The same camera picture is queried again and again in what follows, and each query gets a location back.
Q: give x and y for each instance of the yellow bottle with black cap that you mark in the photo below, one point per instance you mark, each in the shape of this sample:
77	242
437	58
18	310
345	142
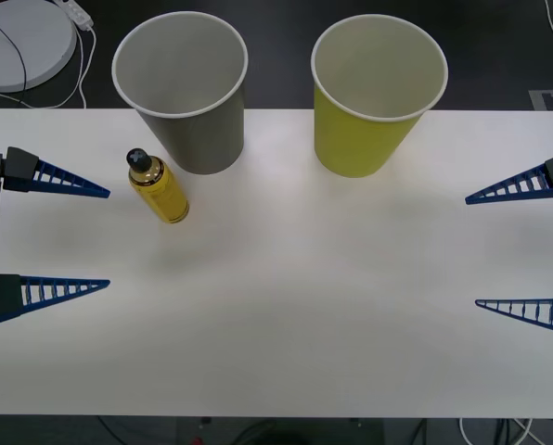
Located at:
163	194

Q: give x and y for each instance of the grey floor plate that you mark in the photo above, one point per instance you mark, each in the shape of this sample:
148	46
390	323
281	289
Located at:
552	99

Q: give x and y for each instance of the white round disc base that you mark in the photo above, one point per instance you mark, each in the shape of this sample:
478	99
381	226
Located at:
40	41

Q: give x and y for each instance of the yellow-green plastic waste bin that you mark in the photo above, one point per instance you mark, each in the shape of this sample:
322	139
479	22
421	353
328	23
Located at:
351	143

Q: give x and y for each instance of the white power strip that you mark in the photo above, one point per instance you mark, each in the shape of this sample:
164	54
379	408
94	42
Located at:
78	11

